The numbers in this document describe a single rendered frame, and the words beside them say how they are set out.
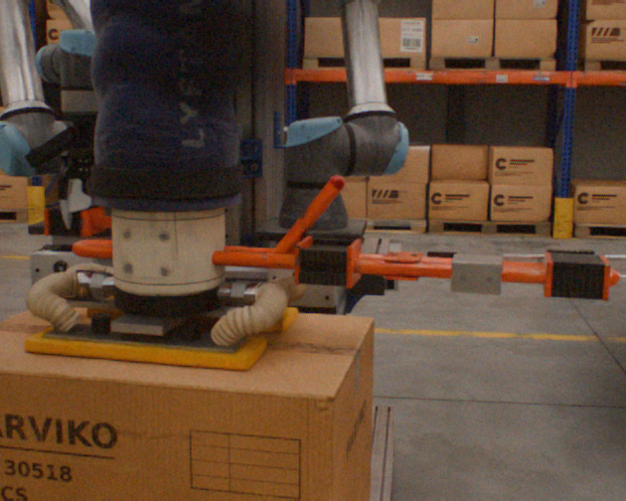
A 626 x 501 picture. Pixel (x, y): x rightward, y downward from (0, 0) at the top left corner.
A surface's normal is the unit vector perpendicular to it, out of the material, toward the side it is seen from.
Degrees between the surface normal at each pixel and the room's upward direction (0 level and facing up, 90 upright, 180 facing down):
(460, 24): 82
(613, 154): 90
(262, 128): 90
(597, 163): 90
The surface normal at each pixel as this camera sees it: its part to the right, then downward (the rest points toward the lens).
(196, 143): 0.56, 0.07
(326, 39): -0.17, 0.16
